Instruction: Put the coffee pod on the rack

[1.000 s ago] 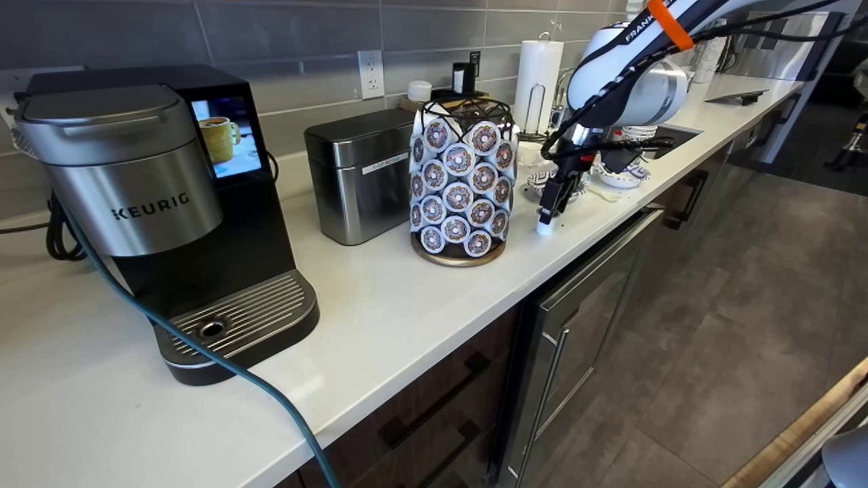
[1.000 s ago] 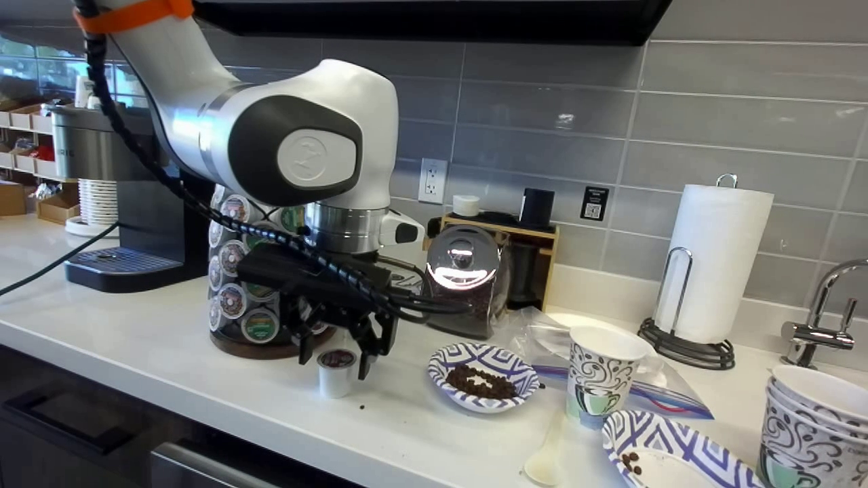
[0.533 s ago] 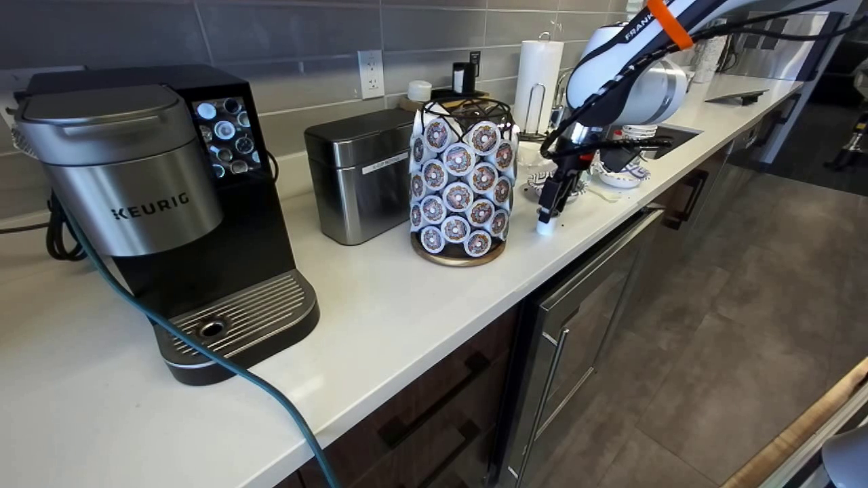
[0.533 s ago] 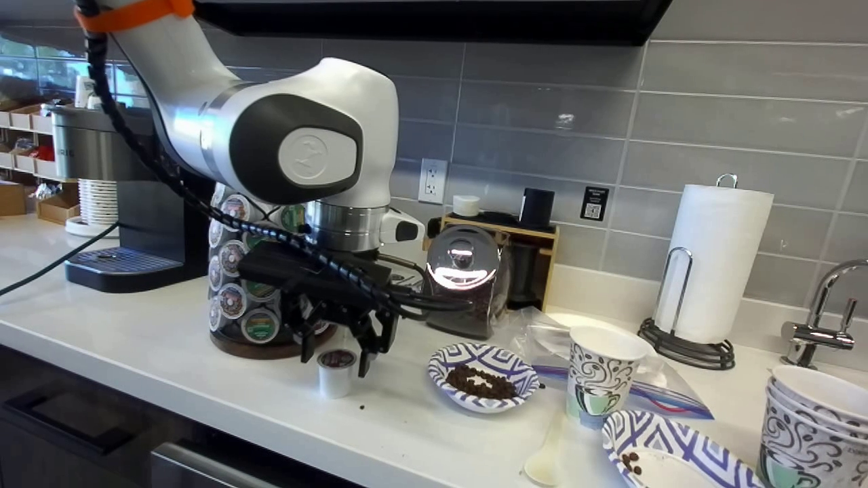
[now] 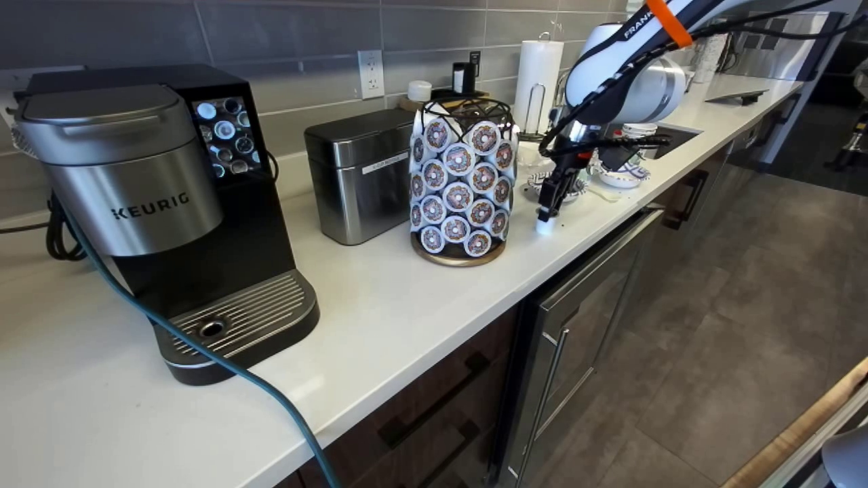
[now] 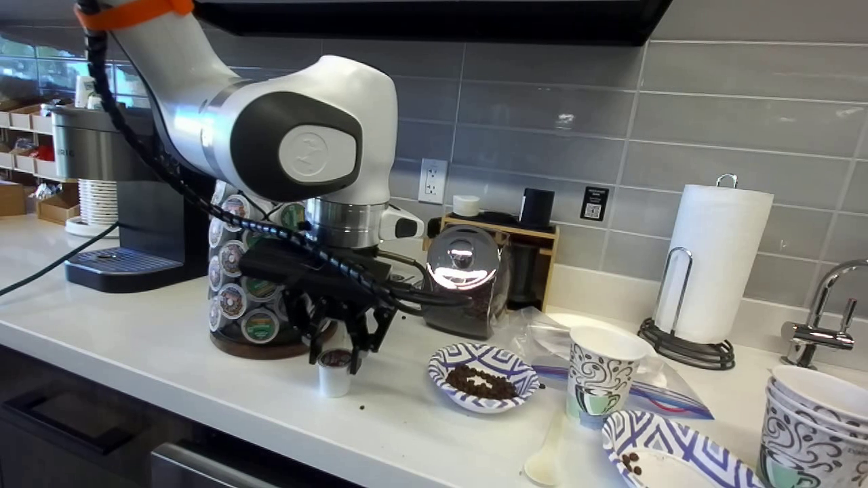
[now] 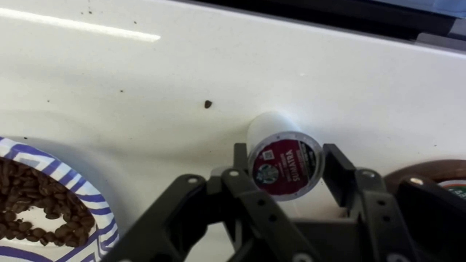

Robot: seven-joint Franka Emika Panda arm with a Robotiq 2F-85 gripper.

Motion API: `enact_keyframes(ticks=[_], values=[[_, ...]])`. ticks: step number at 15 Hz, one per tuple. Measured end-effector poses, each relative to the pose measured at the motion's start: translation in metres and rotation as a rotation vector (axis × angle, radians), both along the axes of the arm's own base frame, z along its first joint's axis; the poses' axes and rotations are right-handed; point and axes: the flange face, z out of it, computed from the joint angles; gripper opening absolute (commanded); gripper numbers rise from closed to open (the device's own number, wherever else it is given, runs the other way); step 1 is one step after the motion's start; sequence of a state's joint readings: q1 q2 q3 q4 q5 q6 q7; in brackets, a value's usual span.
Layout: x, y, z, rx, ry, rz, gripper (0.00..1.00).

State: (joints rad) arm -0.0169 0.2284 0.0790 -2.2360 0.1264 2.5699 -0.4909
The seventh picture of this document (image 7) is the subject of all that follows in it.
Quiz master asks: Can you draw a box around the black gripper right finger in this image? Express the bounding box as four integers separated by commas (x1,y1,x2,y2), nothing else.
324,144,466,262

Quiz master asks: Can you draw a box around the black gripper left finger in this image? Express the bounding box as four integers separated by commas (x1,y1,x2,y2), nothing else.
101,143,322,262

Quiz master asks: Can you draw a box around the maroon lid coffee pod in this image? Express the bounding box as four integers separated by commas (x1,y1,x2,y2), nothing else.
247,111,327,201

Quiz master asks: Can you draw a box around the pile of coffee beans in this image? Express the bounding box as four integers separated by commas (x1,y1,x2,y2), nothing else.
0,159,97,248

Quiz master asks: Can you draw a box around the blue patterned paper plate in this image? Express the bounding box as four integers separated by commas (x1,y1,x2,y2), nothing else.
0,136,121,262

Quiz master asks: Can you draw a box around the black wire coffee pod rack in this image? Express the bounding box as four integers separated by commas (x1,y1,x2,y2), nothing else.
383,159,466,201

